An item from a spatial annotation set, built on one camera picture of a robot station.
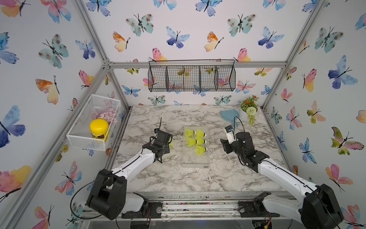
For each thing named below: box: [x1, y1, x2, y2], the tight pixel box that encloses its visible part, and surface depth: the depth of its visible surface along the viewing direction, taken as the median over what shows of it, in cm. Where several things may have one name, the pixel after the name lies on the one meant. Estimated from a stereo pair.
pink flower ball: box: [91, 108, 119, 125], surface depth 70 cm
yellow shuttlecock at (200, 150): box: [195, 145, 208, 156], surface depth 95 cm
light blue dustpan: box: [220, 109, 240, 127], surface depth 120 cm
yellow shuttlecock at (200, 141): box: [196, 137, 207, 146], surface depth 99 cm
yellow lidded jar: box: [89, 118, 110, 140], surface depth 65 cm
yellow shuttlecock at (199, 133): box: [196, 128, 207, 139], surface depth 103 cm
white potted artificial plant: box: [240, 94, 260, 127], surface depth 103 cm
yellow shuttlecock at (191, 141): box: [186, 136, 198, 147], surface depth 98 cm
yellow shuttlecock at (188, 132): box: [184, 128, 196, 138], surface depth 103 cm
